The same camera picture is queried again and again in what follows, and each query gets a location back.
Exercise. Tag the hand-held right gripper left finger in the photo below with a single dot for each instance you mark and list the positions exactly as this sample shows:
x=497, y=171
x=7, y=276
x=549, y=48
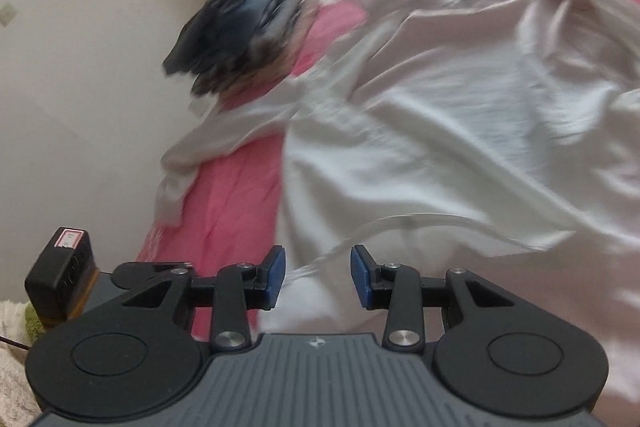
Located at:
x=275, y=274

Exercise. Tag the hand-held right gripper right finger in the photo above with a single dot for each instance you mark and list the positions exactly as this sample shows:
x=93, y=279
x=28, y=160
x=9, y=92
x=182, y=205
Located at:
x=360, y=274

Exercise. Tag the white button shirt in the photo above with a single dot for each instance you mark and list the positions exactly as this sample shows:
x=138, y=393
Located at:
x=450, y=132

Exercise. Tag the stack of folded dark clothes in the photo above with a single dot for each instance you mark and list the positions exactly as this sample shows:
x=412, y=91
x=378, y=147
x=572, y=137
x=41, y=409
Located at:
x=235, y=67

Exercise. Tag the green cloth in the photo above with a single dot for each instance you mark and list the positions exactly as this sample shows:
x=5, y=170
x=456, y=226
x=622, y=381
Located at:
x=36, y=324

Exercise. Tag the pink floral blanket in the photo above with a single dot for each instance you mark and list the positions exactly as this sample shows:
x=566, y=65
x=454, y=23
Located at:
x=235, y=192

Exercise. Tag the white fluffy cloth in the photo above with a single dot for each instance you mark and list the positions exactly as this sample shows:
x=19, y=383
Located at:
x=15, y=382

